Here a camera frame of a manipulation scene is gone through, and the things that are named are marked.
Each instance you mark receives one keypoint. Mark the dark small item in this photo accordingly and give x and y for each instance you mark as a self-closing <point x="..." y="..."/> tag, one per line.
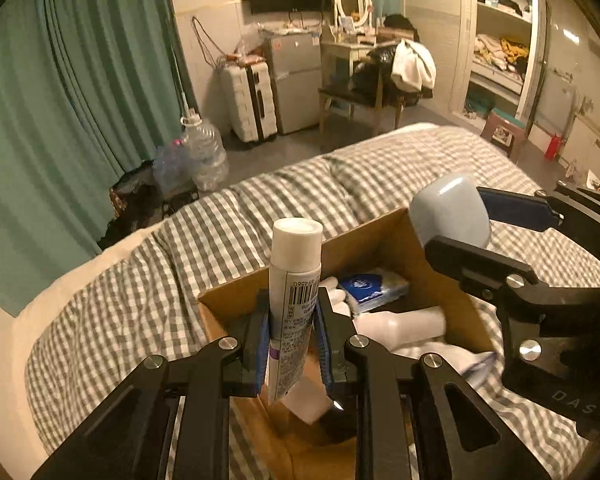
<point x="337" y="422"/>

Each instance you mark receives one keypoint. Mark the pile of clothes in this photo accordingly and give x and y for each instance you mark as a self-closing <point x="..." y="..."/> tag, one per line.
<point x="500" y="52"/>

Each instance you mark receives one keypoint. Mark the white plush toy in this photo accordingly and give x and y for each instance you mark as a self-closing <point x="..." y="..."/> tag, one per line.
<point x="334" y="286"/>

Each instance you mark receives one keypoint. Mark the cream bed sheet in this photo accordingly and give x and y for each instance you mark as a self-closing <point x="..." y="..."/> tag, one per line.
<point x="45" y="300"/>

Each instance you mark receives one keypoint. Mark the white wardrobe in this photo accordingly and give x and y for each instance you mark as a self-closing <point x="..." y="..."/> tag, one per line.
<point x="462" y="35"/>

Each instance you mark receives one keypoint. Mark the white low cabinet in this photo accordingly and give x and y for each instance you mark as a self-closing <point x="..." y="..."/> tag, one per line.
<point x="585" y="145"/>

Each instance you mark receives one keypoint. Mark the silver small fridge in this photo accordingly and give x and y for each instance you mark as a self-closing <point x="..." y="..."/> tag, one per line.
<point x="295" y="85"/>

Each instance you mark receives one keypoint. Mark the dark floor bag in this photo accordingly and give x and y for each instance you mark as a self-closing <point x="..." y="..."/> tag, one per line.
<point x="130" y="205"/>

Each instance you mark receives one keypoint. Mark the green checkered blanket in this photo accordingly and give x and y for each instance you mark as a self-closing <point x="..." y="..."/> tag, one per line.
<point x="180" y="240"/>

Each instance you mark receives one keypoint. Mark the dark wooden chair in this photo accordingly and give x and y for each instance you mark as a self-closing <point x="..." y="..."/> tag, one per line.
<point x="345" y="95"/>

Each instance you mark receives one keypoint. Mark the green window curtain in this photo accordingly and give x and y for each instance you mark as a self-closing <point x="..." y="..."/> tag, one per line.
<point x="55" y="110"/>

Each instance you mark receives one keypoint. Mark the clear empty water jug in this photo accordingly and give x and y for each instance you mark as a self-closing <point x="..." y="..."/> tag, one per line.
<point x="172" y="167"/>

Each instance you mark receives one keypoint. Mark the white garment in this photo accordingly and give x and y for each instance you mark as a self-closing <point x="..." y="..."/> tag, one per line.
<point x="412" y="65"/>

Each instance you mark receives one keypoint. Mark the white thin pole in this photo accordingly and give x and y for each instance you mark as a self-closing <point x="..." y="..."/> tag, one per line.
<point x="185" y="90"/>

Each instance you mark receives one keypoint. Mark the white plastic bottle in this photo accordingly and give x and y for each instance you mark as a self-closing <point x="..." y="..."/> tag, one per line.
<point x="405" y="325"/>

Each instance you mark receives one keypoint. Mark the clear water jug with pump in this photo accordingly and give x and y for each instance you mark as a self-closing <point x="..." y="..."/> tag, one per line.
<point x="205" y="155"/>

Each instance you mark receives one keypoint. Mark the white oval mirror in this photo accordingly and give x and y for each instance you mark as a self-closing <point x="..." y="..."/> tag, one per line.
<point x="352" y="2"/>

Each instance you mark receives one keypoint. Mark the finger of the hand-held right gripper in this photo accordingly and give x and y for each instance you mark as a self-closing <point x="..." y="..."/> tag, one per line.
<point x="515" y="210"/>
<point x="460" y="260"/>

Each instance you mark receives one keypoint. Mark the black bag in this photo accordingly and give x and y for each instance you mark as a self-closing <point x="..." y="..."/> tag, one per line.
<point x="370" y="72"/>

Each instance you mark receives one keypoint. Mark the light blue case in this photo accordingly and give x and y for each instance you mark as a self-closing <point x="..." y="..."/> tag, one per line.
<point x="445" y="205"/>

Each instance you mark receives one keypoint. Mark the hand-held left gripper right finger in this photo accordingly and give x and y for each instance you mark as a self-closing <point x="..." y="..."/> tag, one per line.
<point x="325" y="340"/>

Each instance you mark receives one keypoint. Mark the red fire extinguisher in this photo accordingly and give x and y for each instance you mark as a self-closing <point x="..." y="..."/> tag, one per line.
<point x="554" y="147"/>

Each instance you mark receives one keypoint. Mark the white flat item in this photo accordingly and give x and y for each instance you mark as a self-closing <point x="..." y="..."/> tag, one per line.
<point x="305" y="402"/>

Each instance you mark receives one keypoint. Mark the white suitcase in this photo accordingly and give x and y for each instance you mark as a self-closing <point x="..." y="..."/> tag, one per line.
<point x="240" y="100"/>

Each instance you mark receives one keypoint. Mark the white dressing table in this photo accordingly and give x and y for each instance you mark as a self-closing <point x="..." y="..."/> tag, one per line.
<point x="337" y="52"/>

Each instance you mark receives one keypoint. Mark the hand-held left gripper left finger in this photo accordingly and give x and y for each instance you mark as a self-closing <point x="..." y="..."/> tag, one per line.
<point x="260" y="340"/>

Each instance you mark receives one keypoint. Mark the white squeeze tube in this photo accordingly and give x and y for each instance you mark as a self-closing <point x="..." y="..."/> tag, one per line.
<point x="295" y="270"/>

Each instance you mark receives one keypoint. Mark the brown cardboard box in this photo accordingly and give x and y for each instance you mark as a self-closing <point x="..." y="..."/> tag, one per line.
<point x="375" y="242"/>

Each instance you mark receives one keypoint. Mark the blue tissue pack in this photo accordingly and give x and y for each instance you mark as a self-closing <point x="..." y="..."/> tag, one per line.
<point x="370" y="287"/>

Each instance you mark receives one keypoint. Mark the clear plastic bag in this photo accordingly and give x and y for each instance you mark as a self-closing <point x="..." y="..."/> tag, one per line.
<point x="245" y="50"/>

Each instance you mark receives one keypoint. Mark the black fluffy item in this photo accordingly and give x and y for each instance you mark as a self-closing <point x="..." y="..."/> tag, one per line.
<point x="400" y="22"/>

